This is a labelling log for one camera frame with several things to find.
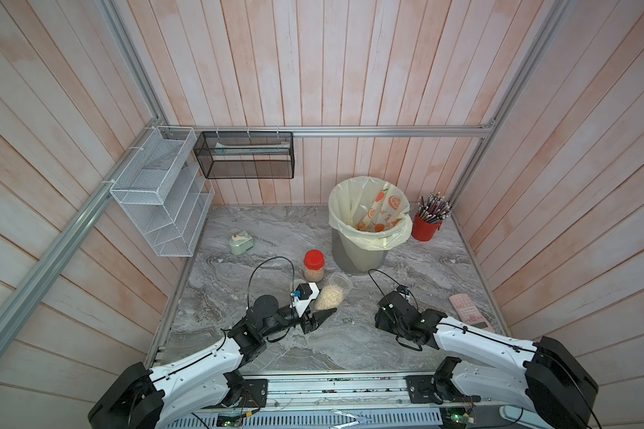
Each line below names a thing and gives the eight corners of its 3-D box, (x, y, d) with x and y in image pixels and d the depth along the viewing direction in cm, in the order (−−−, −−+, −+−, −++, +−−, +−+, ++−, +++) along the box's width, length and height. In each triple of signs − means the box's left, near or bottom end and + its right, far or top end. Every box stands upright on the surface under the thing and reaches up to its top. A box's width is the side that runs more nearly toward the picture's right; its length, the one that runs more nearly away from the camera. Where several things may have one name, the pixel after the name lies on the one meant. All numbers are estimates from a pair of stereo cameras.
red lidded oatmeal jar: (305, 283, 97) (304, 266, 88) (305, 267, 101) (304, 249, 92) (324, 283, 97) (325, 266, 88) (324, 267, 101) (324, 249, 92)
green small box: (231, 251, 107) (225, 239, 101) (246, 240, 111) (241, 228, 104) (239, 259, 105) (234, 247, 98) (254, 247, 108) (250, 235, 102)
